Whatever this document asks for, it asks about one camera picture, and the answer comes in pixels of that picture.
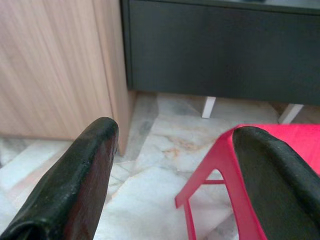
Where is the black low cabinet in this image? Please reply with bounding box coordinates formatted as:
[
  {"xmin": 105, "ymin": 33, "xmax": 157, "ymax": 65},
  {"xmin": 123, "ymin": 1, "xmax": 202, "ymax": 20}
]
[{"xmin": 119, "ymin": 0, "xmax": 320, "ymax": 126}]

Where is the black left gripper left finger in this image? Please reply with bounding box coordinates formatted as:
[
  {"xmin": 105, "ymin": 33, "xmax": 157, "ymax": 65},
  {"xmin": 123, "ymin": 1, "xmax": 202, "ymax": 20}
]
[{"xmin": 0, "ymin": 116, "xmax": 119, "ymax": 240}]

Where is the red plastic stool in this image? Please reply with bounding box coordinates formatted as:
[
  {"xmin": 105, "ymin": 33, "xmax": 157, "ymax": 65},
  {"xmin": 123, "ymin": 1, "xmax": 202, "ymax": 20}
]
[{"xmin": 174, "ymin": 123, "xmax": 320, "ymax": 240}]

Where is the light wood cabinet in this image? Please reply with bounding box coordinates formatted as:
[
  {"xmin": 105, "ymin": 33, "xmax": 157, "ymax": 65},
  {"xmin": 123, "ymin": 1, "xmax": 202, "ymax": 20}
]
[{"xmin": 0, "ymin": 0, "xmax": 137, "ymax": 157}]

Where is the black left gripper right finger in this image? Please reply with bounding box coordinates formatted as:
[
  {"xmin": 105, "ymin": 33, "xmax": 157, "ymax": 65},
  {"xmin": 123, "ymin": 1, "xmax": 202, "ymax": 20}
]
[{"xmin": 232, "ymin": 125, "xmax": 320, "ymax": 240}]

